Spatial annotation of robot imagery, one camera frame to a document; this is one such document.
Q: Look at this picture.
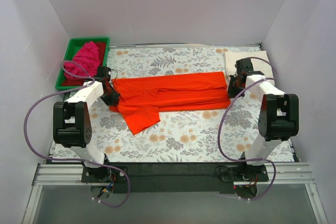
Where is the orange t shirt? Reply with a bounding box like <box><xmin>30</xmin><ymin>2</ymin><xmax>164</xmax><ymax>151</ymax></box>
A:
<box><xmin>109</xmin><ymin>72</ymin><xmax>230</xmax><ymax>135</ymax></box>

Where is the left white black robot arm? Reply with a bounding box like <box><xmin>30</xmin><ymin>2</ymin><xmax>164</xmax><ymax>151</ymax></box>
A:
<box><xmin>53</xmin><ymin>66</ymin><xmax>120</xmax><ymax>182</ymax></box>

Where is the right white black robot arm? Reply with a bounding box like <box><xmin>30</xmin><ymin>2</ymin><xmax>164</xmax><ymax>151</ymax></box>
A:
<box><xmin>221</xmin><ymin>57</ymin><xmax>299</xmax><ymax>182</ymax></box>

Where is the folded cream t shirt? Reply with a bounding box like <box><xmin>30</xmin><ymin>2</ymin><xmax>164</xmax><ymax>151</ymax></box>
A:
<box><xmin>224</xmin><ymin>51</ymin><xmax>274</xmax><ymax>84</ymax></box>

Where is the magenta t shirt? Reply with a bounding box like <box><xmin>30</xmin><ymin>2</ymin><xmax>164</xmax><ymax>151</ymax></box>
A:
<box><xmin>62</xmin><ymin>41</ymin><xmax>103</xmax><ymax>80</ymax></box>

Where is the floral patterned table mat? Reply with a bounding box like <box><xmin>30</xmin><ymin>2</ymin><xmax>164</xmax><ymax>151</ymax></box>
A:
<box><xmin>51</xmin><ymin>46</ymin><xmax>300</xmax><ymax>163</ymax></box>

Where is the green plastic bin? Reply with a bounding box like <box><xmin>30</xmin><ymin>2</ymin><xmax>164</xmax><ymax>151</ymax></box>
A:
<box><xmin>55</xmin><ymin>37</ymin><xmax>110</xmax><ymax>91</ymax></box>

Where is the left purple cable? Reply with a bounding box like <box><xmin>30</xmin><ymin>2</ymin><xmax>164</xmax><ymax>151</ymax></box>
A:
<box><xmin>23</xmin><ymin>60</ymin><xmax>130</xmax><ymax>208</ymax></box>

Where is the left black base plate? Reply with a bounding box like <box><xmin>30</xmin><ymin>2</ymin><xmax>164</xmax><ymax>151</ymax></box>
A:
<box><xmin>81</xmin><ymin>167</ymin><xmax>127</xmax><ymax>183</ymax></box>

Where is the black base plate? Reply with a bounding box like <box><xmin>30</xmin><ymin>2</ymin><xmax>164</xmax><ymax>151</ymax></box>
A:
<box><xmin>215</xmin><ymin>164</ymin><xmax>269</xmax><ymax>182</ymax></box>
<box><xmin>81</xmin><ymin>167</ymin><xmax>127</xmax><ymax>183</ymax></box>

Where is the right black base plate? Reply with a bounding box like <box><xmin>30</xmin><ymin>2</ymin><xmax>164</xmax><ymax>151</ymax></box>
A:
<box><xmin>215</xmin><ymin>164</ymin><xmax>269</xmax><ymax>182</ymax></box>

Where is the aluminium frame rail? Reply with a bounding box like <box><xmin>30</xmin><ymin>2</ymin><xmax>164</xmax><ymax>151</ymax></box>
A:
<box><xmin>33</xmin><ymin>163</ymin><xmax>314</xmax><ymax>193</ymax></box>

